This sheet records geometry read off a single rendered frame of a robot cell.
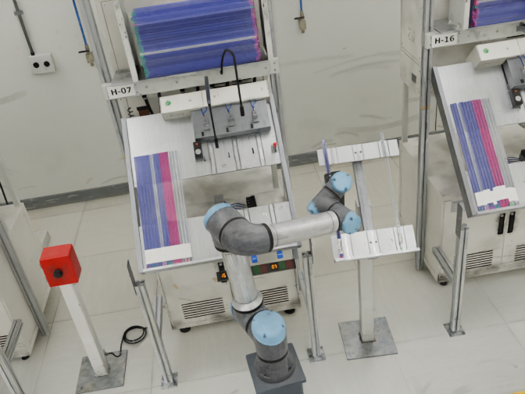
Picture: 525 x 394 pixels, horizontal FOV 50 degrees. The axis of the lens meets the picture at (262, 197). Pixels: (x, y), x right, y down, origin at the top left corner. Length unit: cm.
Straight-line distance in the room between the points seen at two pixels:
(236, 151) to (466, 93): 109
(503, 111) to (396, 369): 130
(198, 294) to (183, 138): 84
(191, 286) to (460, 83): 162
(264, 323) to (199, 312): 106
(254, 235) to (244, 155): 84
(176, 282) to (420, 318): 128
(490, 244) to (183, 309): 164
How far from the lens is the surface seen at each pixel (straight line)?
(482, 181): 264
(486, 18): 275
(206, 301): 297
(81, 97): 421
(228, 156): 252
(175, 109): 254
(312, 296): 263
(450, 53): 295
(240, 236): 173
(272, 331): 198
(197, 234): 244
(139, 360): 310
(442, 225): 300
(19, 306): 323
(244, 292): 200
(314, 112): 430
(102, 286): 364
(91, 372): 314
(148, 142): 259
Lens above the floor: 218
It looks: 32 degrees down
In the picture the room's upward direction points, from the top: 8 degrees counter-clockwise
